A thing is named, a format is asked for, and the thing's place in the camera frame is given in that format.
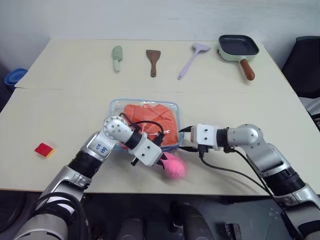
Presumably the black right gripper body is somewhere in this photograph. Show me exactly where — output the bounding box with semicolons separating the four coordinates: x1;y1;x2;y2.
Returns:
191;144;210;154

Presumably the pink plush toy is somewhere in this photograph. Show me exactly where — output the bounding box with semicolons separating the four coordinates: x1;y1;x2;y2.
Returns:
161;151;188;180

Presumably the orange cloth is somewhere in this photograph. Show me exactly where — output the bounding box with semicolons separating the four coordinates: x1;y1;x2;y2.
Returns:
119;103;181;148

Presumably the clear plastic pouch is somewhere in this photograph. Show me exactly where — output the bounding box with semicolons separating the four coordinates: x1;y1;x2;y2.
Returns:
107;98;185;153

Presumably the dark rounded shape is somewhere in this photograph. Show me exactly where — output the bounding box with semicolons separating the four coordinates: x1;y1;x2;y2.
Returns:
169;200;209;240
121;216;149;240

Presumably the purple silicone spatula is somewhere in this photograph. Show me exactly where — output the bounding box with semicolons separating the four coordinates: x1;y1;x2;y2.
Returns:
177;42;211;81

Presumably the brown wooden spatula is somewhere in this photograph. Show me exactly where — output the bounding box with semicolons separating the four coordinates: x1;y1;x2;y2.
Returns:
145;49;162;78

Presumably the green spatula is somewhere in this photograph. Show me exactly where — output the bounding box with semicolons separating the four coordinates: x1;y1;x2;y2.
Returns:
111;45;124;73

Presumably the red and yellow block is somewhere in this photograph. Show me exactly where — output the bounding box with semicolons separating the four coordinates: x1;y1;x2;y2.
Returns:
34;142;55;159

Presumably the grey striped object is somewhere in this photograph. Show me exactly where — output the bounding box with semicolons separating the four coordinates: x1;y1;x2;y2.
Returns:
305;96;320;132

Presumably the black chair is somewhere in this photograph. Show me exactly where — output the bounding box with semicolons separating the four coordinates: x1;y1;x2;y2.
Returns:
281;35;320;99

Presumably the blue plastic bowl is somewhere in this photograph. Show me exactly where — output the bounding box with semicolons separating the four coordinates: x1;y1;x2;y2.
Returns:
4;67;28;87

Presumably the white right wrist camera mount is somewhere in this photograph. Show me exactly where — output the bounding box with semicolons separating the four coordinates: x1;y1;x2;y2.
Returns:
190;123;221;151

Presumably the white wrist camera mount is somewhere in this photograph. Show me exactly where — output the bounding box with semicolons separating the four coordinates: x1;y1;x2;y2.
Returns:
126;133;164;168
190;123;221;151

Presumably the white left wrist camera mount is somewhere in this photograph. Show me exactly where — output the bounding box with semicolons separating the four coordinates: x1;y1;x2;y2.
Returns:
126;133;164;168

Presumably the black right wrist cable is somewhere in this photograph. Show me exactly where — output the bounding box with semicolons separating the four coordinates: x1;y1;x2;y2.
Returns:
198;146;305;240

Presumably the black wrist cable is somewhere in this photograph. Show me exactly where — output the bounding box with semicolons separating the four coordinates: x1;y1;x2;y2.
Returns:
198;146;305;240
118;112;166;146

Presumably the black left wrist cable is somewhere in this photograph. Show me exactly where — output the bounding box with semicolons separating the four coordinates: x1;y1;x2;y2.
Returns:
118;112;166;146

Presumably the green square pan brown handle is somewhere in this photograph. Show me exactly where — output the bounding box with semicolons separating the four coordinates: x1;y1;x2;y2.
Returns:
216;34;260;81

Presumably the black left shoulder cable bundle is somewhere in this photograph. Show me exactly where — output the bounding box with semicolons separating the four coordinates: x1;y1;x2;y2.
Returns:
34;191;90;240

